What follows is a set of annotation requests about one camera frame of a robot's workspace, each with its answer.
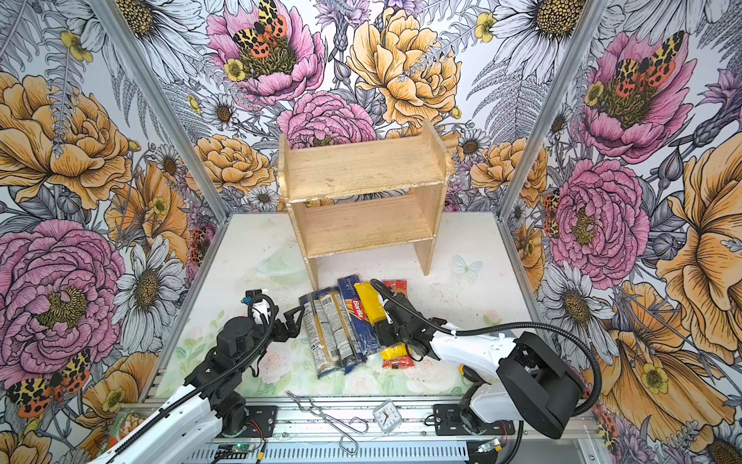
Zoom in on red spaghetti bag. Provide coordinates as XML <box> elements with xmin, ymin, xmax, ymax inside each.
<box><xmin>381</xmin><ymin>305</ymin><xmax>415</xmax><ymax>369</ymax></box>

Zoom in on yellow spaghetti bag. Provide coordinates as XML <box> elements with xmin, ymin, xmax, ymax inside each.
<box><xmin>354</xmin><ymin>282</ymin><xmax>414</xmax><ymax>369</ymax></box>

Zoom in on blue Barilla spaghetti box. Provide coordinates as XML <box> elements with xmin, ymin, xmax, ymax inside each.
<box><xmin>337</xmin><ymin>275</ymin><xmax>381</xmax><ymax>359</ymax></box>

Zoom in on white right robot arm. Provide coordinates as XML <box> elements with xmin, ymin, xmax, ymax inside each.
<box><xmin>381</xmin><ymin>293</ymin><xmax>602</xmax><ymax>439</ymax></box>

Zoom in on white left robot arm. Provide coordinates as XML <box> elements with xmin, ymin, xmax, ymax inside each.
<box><xmin>93</xmin><ymin>305</ymin><xmax>305</xmax><ymax>463</ymax></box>

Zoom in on wooden two-tier shelf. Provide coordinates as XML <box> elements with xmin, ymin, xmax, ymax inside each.
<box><xmin>276</xmin><ymin>121</ymin><xmax>453</xmax><ymax>290</ymax></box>

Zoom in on Ankara spaghetti bag right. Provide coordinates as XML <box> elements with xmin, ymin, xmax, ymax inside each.
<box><xmin>318</xmin><ymin>288</ymin><xmax>365</xmax><ymax>374</ymax></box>

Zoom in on ankara spaghetti bag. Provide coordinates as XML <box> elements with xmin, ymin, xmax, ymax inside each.
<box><xmin>300</xmin><ymin>293</ymin><xmax>340</xmax><ymax>378</ymax></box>
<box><xmin>318</xmin><ymin>288</ymin><xmax>365</xmax><ymax>374</ymax></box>

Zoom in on Ankara spaghetti bag left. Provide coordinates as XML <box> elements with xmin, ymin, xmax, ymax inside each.
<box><xmin>300</xmin><ymin>293</ymin><xmax>340</xmax><ymax>378</ymax></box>

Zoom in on small white clock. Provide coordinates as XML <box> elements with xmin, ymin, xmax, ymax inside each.
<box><xmin>373</xmin><ymin>400</ymin><xmax>403</xmax><ymax>434</ymax></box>

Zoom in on orange instant noodle packet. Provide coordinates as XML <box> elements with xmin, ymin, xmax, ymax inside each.
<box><xmin>108</xmin><ymin>410</ymin><xmax>147</xmax><ymax>449</ymax></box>

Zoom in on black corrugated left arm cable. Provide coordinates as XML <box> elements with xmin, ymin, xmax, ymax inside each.
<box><xmin>103</xmin><ymin>292</ymin><xmax>279</xmax><ymax>459</ymax></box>

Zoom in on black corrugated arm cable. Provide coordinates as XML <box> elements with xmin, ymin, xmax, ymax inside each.
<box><xmin>103</xmin><ymin>292</ymin><xmax>279</xmax><ymax>459</ymax></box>
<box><xmin>369</xmin><ymin>278</ymin><xmax>604</xmax><ymax>417</ymax></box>

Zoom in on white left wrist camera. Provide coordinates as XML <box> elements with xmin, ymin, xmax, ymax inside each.
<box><xmin>242</xmin><ymin>289</ymin><xmax>271</xmax><ymax>325</ymax></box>

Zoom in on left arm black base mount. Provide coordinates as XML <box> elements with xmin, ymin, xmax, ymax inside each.
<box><xmin>222</xmin><ymin>405</ymin><xmax>278</xmax><ymax>439</ymax></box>

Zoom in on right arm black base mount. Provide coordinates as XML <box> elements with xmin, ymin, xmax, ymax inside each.
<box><xmin>432</xmin><ymin>403</ymin><xmax>516</xmax><ymax>437</ymax></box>

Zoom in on metal wire tongs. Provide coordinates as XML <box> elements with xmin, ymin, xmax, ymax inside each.
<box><xmin>285</xmin><ymin>391</ymin><xmax>369</xmax><ymax>456</ymax></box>

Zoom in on white slotted cable duct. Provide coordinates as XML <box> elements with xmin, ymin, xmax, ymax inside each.
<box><xmin>184</xmin><ymin>441</ymin><xmax>470</xmax><ymax>463</ymax></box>

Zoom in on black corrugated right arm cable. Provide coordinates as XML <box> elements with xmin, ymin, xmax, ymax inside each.
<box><xmin>369</xmin><ymin>278</ymin><xmax>604</xmax><ymax>417</ymax></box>

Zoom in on aluminium corner post left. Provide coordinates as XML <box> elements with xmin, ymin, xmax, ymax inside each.
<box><xmin>91</xmin><ymin>1</ymin><xmax>231</xmax><ymax>224</ymax></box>

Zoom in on aluminium corner post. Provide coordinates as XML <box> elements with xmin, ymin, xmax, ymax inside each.
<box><xmin>91</xmin><ymin>1</ymin><xmax>231</xmax><ymax>224</ymax></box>
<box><xmin>498</xmin><ymin>0</ymin><xmax>609</xmax><ymax>222</ymax></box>

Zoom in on aluminium corner post right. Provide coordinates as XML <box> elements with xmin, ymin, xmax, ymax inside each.
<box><xmin>498</xmin><ymin>0</ymin><xmax>609</xmax><ymax>222</ymax></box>

